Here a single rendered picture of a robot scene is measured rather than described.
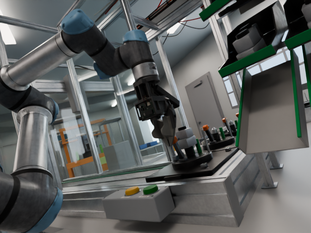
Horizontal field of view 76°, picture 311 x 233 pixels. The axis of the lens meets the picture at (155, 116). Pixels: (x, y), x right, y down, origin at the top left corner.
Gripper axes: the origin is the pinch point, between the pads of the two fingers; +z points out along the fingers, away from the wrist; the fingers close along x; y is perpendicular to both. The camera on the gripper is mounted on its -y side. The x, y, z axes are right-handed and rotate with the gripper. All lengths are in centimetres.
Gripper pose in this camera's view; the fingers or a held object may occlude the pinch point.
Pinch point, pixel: (170, 141)
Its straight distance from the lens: 61.6
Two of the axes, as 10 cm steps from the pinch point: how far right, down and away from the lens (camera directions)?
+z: 2.9, 9.5, -0.8
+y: -6.0, 1.1, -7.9
